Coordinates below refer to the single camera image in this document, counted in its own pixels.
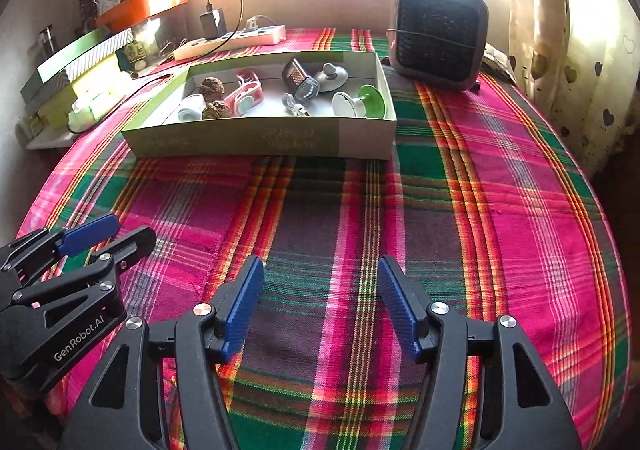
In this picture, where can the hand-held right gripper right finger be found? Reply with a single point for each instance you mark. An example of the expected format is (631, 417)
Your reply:
(397, 310)

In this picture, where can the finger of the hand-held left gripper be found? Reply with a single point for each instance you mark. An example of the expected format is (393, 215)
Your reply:
(135, 242)
(87, 232)

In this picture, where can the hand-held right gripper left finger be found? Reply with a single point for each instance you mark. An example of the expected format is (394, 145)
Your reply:
(245, 310)

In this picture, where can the clear round plastic jar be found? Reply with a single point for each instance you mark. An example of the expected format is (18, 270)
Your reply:
(191, 108)

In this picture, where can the brown walnut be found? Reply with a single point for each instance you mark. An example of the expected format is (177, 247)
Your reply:
(216, 109)
(210, 85)

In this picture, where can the pink plastic clip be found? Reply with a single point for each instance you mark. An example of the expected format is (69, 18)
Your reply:
(232, 103)
(247, 79)

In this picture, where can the green and white cardboard box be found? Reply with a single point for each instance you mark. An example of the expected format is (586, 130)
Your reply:
(300, 140)

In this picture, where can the black and silver lamp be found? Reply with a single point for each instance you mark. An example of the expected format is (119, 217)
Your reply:
(297, 78)

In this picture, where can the white round gadget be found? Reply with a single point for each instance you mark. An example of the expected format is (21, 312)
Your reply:
(332, 75)

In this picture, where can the green tissue pack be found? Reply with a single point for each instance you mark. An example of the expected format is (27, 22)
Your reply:
(92, 110)

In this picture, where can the yellow-green box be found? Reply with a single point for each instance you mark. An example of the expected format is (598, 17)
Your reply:
(75, 90)

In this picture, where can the plaid cloth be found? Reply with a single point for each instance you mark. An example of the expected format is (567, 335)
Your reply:
(500, 180)

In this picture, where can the glass jar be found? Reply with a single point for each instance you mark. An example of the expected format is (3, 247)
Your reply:
(47, 43)

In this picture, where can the clear plastic container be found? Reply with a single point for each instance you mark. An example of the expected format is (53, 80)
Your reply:
(150, 40)

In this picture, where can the green white spool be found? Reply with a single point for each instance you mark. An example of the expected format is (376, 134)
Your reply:
(362, 103)

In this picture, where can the white power strip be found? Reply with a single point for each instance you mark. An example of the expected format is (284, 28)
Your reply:
(230, 41)

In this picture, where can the black charger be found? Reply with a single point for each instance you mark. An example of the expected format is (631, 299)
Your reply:
(212, 23)

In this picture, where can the orange tray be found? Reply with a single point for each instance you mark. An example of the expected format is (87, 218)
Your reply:
(142, 5)

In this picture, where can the white plug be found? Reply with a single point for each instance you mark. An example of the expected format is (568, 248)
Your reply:
(252, 23)

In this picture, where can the grey portable heater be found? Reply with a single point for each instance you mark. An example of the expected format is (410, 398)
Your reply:
(437, 35)

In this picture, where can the heart print curtain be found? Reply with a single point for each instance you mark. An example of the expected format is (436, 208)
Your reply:
(560, 30)

